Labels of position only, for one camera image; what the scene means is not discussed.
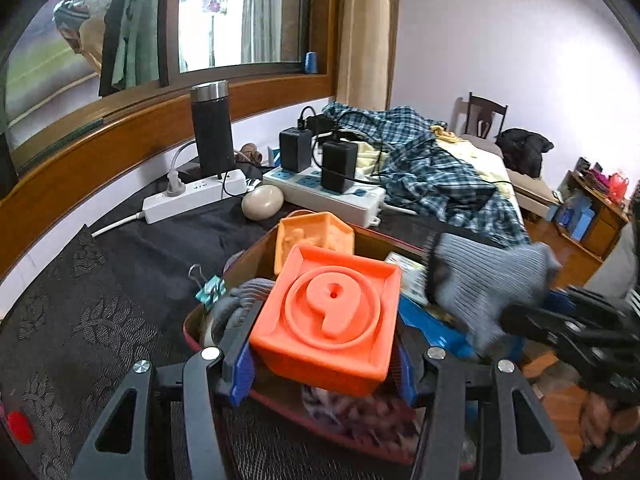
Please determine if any hanging green garment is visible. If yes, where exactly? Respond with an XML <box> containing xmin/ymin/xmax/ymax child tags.
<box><xmin>100</xmin><ymin>0</ymin><xmax>161</xmax><ymax>96</ymax></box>

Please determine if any grey knitted glove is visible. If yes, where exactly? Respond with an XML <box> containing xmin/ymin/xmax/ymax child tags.
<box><xmin>427</xmin><ymin>232</ymin><xmax>563</xmax><ymax>356</ymax></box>

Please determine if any teal binder clip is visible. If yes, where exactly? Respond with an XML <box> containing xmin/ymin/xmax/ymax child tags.
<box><xmin>189</xmin><ymin>264</ymin><xmax>227</xmax><ymax>311</ymax></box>

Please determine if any wooden window frame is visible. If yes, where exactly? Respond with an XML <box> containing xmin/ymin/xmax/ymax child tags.
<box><xmin>0</xmin><ymin>0</ymin><xmax>346</xmax><ymax>281</ymax></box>

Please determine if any bed with cream bedding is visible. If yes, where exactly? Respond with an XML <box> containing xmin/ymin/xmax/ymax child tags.
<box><xmin>435</xmin><ymin>132</ymin><xmax>561</xmax><ymax>221</ymax></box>

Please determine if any red tin container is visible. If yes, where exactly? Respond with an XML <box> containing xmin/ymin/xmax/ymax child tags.
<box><xmin>182</xmin><ymin>210</ymin><xmax>476</xmax><ymax>471</ymax></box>

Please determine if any plaid shirt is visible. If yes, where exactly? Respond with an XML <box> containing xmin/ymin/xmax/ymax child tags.
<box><xmin>322</xmin><ymin>102</ymin><xmax>531</xmax><ymax>248</ymax></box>

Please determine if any black patterned tablecloth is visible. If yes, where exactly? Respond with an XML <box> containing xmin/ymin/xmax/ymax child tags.
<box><xmin>0</xmin><ymin>225</ymin><xmax>426</xmax><ymax>480</ymax></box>

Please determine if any grey plug white cable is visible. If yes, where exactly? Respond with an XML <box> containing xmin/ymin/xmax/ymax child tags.
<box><xmin>167</xmin><ymin>140</ymin><xmax>198</xmax><ymax>198</ymax></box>

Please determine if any plain black cloth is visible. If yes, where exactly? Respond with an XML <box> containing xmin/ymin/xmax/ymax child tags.
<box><xmin>90</xmin><ymin>180</ymin><xmax>506</xmax><ymax>311</ymax></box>

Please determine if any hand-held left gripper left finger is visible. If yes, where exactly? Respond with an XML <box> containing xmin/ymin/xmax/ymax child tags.
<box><xmin>70</xmin><ymin>300</ymin><xmax>265</xmax><ymax>480</ymax></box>

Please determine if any red ball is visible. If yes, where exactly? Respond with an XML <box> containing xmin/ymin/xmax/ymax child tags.
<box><xmin>6</xmin><ymin>410</ymin><xmax>35</xmax><ymax>445</ymax></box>

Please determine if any black jacket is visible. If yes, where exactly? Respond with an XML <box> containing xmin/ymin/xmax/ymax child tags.
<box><xmin>495</xmin><ymin>128</ymin><xmax>555</xmax><ymax>178</ymax></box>

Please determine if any tan curtain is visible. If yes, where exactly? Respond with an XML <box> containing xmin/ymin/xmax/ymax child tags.
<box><xmin>335</xmin><ymin>0</ymin><xmax>401</xmax><ymax>111</ymax></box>

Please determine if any black steel-top thermos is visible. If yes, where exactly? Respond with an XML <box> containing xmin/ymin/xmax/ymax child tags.
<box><xmin>190</xmin><ymin>81</ymin><xmax>236</xmax><ymax>176</ymax></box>

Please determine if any white blue-socket power strip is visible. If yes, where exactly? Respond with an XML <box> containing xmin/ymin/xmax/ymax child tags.
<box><xmin>262</xmin><ymin>167</ymin><xmax>386</xmax><ymax>228</ymax></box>

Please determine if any orange number toy cube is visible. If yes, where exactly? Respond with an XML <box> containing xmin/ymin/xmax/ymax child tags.
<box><xmin>249</xmin><ymin>244</ymin><xmax>402</xmax><ymax>397</ymax></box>

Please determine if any black charger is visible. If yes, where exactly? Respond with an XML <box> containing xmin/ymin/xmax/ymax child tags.
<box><xmin>279</xmin><ymin>128</ymin><xmax>315</xmax><ymax>173</ymax></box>
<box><xmin>321</xmin><ymin>141</ymin><xmax>359</xmax><ymax>193</ymax></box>

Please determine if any beige oval object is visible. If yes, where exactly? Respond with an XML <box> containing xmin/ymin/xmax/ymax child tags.
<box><xmin>241</xmin><ymin>185</ymin><xmax>285</xmax><ymax>221</ymax></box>

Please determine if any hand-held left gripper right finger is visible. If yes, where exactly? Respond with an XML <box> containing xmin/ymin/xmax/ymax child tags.
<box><xmin>395</xmin><ymin>332</ymin><xmax>583</xmax><ymax>480</ymax></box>

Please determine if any person's right hand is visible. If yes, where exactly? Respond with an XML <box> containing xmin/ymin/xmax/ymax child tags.
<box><xmin>582</xmin><ymin>392</ymin><xmax>640</xmax><ymax>461</ymax></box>

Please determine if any yellow-orange toy cube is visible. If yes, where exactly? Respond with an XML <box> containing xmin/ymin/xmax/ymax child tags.
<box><xmin>274</xmin><ymin>211</ymin><xmax>356</xmax><ymax>276</ymax></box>

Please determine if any dark wooden chair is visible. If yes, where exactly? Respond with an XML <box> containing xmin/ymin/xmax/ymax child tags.
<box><xmin>467</xmin><ymin>92</ymin><xmax>508</xmax><ymax>141</ymax></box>

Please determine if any wooden bedside cabinet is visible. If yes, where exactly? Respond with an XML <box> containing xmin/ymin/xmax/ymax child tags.
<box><xmin>545</xmin><ymin>170</ymin><xmax>633</xmax><ymax>261</ymax></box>

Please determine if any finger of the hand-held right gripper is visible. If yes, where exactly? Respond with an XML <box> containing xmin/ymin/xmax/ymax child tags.
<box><xmin>500</xmin><ymin>302</ymin><xmax>586</xmax><ymax>356</ymax></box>

